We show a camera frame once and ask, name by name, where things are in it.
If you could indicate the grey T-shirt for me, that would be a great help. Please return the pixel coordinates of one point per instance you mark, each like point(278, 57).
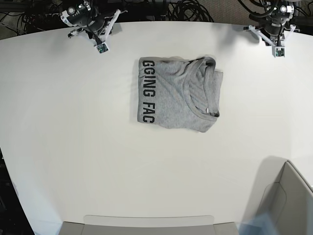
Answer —
point(179, 94)

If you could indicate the blurred blue object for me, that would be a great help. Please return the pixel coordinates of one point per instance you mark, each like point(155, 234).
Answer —
point(260, 225)

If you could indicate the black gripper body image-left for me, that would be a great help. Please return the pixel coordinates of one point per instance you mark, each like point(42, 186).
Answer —
point(101, 28)

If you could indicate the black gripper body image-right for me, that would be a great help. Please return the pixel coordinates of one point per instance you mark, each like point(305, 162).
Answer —
point(271, 31)

